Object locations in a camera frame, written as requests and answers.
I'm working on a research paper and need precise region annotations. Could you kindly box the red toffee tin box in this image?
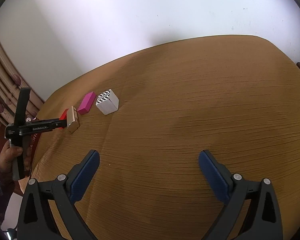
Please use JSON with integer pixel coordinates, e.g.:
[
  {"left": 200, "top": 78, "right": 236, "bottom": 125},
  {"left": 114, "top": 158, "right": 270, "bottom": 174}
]
[{"left": 30, "top": 133, "right": 41, "bottom": 160}]

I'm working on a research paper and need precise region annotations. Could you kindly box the red rectangular block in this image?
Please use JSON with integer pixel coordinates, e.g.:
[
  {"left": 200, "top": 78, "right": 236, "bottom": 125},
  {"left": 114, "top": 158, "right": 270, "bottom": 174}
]
[{"left": 59, "top": 108, "right": 68, "bottom": 129}]

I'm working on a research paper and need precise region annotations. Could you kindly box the beige patterned curtain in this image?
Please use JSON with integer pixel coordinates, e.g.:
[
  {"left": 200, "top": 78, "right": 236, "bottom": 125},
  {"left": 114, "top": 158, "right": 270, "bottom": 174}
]
[{"left": 0, "top": 43, "right": 29, "bottom": 126}]

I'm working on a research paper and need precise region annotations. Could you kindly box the pink rectangular block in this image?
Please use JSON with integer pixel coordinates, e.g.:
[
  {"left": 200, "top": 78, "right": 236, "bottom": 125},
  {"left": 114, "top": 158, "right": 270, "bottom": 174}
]
[{"left": 77, "top": 92, "right": 96, "bottom": 115}]

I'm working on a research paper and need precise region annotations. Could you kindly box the zigzag patterned white cube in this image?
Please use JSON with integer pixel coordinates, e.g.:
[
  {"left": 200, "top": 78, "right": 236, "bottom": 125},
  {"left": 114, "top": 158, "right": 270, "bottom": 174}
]
[{"left": 96, "top": 89, "right": 119, "bottom": 115}]

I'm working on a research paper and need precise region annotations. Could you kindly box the gold ribbed metal case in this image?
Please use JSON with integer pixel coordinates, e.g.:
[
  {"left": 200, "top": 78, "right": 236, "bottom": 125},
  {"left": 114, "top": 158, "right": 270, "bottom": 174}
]
[{"left": 66, "top": 106, "right": 80, "bottom": 133}]

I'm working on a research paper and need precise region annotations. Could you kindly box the person left hand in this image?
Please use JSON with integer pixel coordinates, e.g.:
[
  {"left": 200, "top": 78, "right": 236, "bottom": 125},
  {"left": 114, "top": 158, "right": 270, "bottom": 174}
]
[{"left": 0, "top": 140, "right": 23, "bottom": 173}]

